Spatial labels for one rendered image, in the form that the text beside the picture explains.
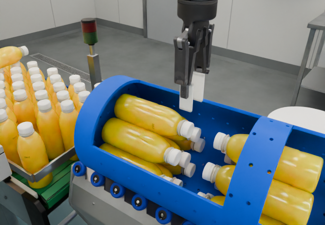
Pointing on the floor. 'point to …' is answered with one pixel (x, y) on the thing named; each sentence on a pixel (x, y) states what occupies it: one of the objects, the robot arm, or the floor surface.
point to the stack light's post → (94, 69)
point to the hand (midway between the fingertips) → (191, 92)
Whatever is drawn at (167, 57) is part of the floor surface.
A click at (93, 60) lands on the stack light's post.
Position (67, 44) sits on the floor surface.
